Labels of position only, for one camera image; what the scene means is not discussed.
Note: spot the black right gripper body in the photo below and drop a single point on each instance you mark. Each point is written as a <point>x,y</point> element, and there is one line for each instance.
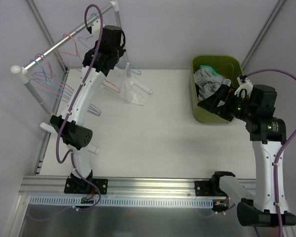
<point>222,101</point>

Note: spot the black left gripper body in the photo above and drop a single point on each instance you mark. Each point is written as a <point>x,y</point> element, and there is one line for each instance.
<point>98,61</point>

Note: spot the grey tank top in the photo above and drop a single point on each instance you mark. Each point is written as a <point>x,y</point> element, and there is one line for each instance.
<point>207,86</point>

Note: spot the green tank top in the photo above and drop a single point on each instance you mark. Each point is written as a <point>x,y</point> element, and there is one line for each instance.
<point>208,71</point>

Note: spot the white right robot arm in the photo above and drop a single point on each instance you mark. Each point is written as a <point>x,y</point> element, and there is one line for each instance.
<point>268,206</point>

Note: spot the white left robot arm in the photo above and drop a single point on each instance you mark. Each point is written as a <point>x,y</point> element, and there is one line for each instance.
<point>69,125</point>

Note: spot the white tank top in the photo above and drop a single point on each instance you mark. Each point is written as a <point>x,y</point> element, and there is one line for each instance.
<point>120,82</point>

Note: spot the olive green plastic bin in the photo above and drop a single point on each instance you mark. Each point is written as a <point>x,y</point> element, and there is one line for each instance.
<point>227,66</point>

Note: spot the metal clothes rack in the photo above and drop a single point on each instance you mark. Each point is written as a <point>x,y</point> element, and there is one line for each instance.
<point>54,46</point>

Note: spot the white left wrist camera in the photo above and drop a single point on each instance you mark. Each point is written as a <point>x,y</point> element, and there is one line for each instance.
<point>95,28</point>

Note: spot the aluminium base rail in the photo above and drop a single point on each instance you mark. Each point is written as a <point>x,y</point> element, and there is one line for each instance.
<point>117,187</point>

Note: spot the white slotted cable duct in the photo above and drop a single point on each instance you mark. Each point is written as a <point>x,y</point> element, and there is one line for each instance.
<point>124,201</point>

